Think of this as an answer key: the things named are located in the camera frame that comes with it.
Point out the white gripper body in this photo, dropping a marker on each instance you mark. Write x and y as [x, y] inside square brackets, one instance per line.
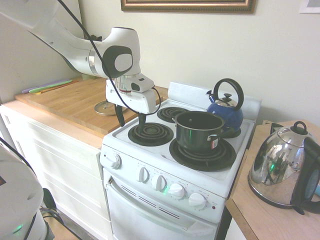
[140, 101]

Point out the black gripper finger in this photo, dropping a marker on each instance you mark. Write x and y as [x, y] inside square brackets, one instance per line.
[142, 122]
[121, 116]

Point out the glass pot lid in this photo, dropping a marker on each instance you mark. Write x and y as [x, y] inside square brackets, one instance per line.
[102, 109]

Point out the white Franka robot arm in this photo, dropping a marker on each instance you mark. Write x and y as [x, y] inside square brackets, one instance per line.
[75, 50]

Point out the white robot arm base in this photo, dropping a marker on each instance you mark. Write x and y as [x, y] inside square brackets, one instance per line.
[17, 195]

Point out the dark green cooking pot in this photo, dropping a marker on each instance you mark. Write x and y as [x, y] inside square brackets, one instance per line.
[192, 136]

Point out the large black coil burner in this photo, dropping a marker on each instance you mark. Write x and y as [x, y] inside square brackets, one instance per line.
[220, 155]
[152, 132]

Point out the small black coil burner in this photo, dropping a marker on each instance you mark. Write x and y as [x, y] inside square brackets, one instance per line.
[235, 133]
[170, 112]

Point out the white electric stove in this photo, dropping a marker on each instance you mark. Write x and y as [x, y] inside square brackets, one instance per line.
[155, 152]

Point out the white stove knob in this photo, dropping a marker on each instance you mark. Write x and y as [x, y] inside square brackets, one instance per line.
[115, 161]
[197, 200]
[176, 191]
[159, 182]
[143, 174]

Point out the large wooden board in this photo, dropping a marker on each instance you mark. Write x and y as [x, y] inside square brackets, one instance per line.
[75, 102]

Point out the orange knife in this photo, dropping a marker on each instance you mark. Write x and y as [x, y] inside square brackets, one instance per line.
[62, 86]

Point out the green knife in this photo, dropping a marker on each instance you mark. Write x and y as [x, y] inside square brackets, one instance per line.
[50, 87]

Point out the white kitchen cabinet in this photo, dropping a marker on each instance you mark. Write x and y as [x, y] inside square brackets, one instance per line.
[62, 170]

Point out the blue whistling kettle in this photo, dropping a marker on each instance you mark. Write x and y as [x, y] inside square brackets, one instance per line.
[230, 115]

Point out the gold framed painting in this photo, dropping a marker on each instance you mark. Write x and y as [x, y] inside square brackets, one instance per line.
[187, 6]

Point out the dark small box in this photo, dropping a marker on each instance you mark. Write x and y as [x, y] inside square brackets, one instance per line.
[275, 127]

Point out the silver electric kettle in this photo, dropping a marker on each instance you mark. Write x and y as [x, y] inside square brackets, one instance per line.
[275, 160]

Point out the paper poster with shapes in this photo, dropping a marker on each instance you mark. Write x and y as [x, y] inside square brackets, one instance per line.
[310, 6]

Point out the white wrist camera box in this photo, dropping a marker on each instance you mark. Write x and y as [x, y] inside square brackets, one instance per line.
[140, 83]

